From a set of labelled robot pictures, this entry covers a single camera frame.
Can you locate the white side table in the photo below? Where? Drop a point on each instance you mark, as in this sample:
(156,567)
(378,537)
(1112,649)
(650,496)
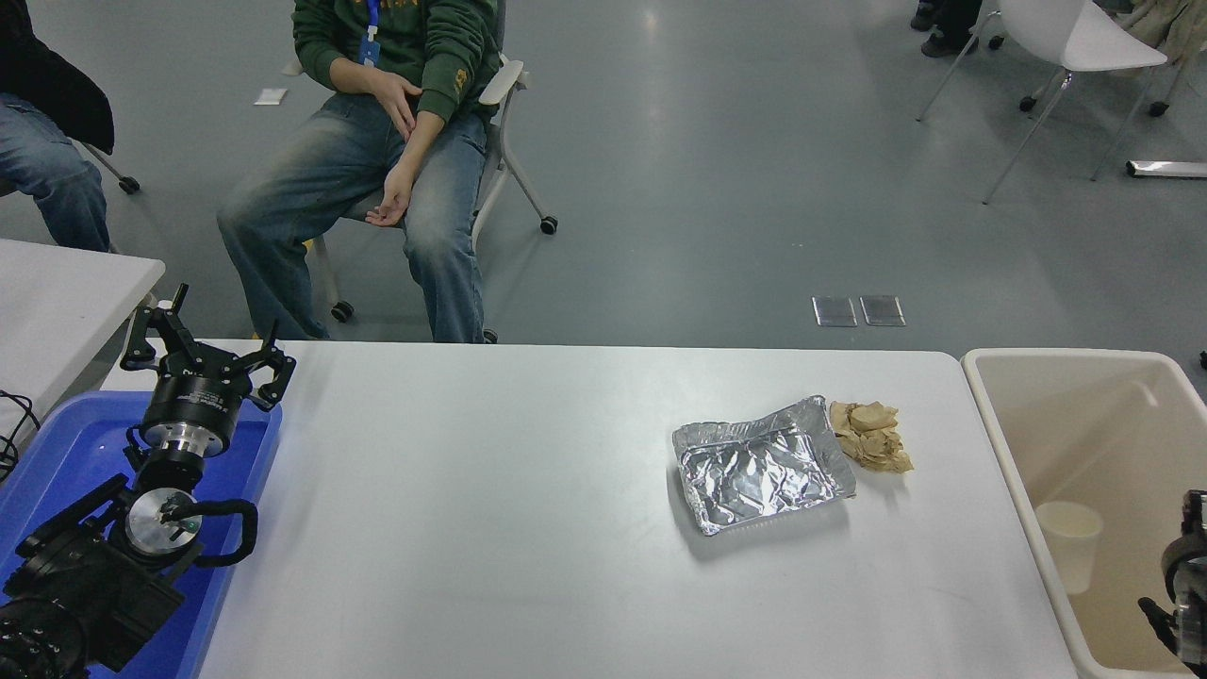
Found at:
(57,302)

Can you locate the seated person's left hand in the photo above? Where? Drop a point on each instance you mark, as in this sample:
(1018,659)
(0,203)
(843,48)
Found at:
(398,193)

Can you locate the grey office chair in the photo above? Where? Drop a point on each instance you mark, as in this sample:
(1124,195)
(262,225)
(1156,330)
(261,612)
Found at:
(498,83)

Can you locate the silver foil tray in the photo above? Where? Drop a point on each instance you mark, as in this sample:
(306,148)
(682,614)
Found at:
(764,471)

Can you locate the seated person's right hand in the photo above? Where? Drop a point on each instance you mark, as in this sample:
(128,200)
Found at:
(401,94)

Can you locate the blue plastic tray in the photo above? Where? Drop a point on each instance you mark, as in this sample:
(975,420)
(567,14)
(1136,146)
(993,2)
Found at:
(66,443)

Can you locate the silver metal bar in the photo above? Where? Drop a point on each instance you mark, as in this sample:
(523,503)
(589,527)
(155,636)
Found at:
(1169,168)

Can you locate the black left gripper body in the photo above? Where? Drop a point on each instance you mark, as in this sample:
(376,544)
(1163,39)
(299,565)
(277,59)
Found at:
(195,399)

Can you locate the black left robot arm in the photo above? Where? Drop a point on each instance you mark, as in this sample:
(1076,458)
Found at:
(85,585)

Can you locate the tan paper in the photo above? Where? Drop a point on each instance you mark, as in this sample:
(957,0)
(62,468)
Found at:
(872,438)

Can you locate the person at picture edge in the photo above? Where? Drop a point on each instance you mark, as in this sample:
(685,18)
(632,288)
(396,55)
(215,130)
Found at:
(47,179)

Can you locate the large pale plastic bin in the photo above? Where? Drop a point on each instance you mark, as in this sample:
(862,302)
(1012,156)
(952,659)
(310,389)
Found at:
(1084,424)

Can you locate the beige cloth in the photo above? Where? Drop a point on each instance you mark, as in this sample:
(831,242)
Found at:
(1174,24)

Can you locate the white paper cup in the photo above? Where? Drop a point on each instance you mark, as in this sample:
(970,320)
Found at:
(1070,547)

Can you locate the grey rolling chair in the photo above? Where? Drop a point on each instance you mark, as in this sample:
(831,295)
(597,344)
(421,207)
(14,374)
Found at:
(124,183)

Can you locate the white plastic chair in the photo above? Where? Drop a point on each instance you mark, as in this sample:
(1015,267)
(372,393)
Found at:
(1084,33)

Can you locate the standing person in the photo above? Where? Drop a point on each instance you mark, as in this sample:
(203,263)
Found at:
(952,33)

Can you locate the seated person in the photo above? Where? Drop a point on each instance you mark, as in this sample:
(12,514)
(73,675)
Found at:
(443,47)

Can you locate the silver floor plate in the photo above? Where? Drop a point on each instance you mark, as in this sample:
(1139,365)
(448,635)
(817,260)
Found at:
(882,309)
(834,311)

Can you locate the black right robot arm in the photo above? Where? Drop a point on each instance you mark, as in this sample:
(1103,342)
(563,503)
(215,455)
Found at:
(1196,618)

